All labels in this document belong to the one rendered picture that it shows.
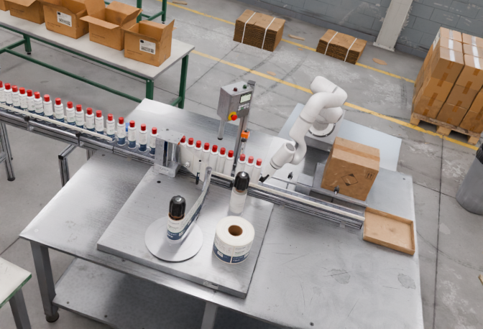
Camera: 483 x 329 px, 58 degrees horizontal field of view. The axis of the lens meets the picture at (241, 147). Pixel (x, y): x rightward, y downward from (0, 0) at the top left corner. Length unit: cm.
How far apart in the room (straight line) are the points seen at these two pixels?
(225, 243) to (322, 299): 58
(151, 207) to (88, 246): 39
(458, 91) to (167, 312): 413
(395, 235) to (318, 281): 67
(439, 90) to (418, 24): 230
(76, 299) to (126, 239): 73
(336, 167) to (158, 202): 113
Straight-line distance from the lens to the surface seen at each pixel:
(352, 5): 778
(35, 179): 409
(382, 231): 287
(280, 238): 258
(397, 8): 765
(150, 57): 408
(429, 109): 577
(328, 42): 685
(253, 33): 659
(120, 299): 298
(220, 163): 272
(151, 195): 262
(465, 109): 579
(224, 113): 254
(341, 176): 287
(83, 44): 442
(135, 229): 244
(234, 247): 224
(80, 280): 308
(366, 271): 262
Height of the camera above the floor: 273
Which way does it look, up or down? 37 degrees down
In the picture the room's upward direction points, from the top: 12 degrees clockwise
